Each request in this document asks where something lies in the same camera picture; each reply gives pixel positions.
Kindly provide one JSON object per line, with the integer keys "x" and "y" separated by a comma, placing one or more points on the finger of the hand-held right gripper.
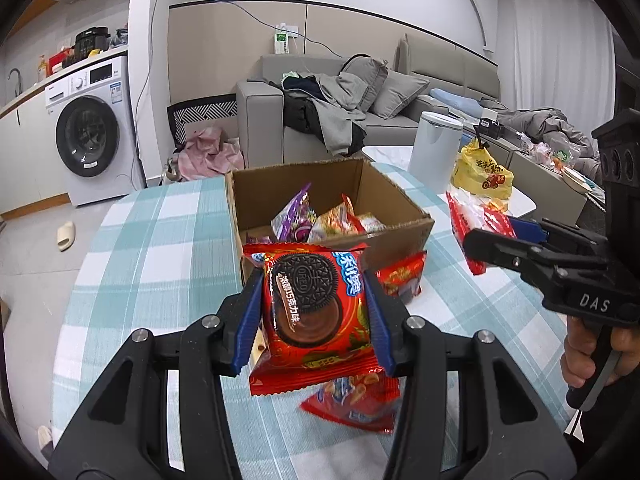
{"x": 500, "y": 252}
{"x": 527, "y": 230}

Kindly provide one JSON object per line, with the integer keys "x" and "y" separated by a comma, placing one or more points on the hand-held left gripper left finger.
{"x": 247, "y": 310}

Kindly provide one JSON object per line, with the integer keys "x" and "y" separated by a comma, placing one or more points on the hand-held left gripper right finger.
{"x": 382, "y": 320}

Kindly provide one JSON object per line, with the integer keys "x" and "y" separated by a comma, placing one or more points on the small red gold packet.
{"x": 400, "y": 277}

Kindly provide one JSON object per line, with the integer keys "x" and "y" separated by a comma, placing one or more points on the white packet with red label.
{"x": 472, "y": 215}

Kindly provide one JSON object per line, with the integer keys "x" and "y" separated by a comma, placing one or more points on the red cookie packet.
{"x": 310, "y": 310}

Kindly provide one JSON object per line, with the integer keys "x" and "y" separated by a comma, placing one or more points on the red chip packet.
{"x": 350, "y": 405}

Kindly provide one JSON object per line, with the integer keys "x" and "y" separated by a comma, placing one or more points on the large white noodle snack packet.
{"x": 372, "y": 224}

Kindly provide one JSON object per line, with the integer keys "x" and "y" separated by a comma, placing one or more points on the purple snack packet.
{"x": 295, "y": 215}

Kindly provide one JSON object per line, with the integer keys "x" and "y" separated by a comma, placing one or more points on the orange noodle packet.
{"x": 335, "y": 222}

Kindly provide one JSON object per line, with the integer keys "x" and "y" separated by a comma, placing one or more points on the brown cardboard box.
{"x": 385, "y": 195}

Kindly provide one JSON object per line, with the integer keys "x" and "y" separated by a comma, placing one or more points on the person's right forearm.
{"x": 607, "y": 432}

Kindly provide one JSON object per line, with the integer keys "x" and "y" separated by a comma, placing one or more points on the person's right hand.
{"x": 575, "y": 355}

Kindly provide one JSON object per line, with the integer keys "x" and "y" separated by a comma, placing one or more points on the white bowl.
{"x": 576, "y": 180}

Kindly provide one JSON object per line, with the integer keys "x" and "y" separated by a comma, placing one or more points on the yellow plastic bag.
{"x": 480, "y": 175}

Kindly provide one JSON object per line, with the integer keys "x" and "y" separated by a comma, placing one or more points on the grey blanket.
{"x": 545, "y": 127}

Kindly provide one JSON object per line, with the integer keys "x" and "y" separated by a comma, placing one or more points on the small black box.
{"x": 487, "y": 127}

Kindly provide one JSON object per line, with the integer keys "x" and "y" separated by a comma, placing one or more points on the white canister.
{"x": 432, "y": 155}

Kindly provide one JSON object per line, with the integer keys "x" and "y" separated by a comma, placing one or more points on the white coffee table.
{"x": 390, "y": 155}

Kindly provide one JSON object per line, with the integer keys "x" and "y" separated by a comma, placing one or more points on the light blue pillow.
{"x": 452, "y": 100}

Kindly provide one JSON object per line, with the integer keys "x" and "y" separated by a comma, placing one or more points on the pink cloth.
{"x": 210, "y": 155}

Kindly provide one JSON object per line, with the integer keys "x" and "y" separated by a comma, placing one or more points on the light grey pillow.
{"x": 400, "y": 95}

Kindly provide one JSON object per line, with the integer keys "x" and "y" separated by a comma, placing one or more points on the white curtain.
{"x": 555, "y": 40}

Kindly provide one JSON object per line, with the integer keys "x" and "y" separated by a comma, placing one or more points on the grey sofa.
{"x": 260, "y": 115}

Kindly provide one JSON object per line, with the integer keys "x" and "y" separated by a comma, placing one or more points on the beige slipper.
{"x": 66, "y": 236}

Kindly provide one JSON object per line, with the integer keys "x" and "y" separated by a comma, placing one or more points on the black white patterned basket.
{"x": 200, "y": 115}

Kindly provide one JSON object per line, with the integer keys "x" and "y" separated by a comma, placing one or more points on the grey jacket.
{"x": 340, "y": 120}

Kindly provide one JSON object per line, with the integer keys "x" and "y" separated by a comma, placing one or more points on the dark clothes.
{"x": 300, "y": 105}

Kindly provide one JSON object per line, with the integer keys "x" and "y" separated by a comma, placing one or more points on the dark grey pillow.
{"x": 365, "y": 77}

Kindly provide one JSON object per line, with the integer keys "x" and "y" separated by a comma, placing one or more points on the white washing machine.
{"x": 95, "y": 125}

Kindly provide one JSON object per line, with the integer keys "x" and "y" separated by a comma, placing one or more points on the white lower cabinet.
{"x": 30, "y": 160}

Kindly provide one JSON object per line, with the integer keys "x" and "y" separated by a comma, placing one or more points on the black rice cooker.
{"x": 92, "y": 41}

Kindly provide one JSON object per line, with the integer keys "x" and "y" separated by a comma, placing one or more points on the red box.
{"x": 61, "y": 57}

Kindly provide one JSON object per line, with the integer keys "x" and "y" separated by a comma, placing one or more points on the yellow bottle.
{"x": 42, "y": 67}

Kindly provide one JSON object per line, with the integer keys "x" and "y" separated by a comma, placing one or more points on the metal faucet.
{"x": 15, "y": 80}

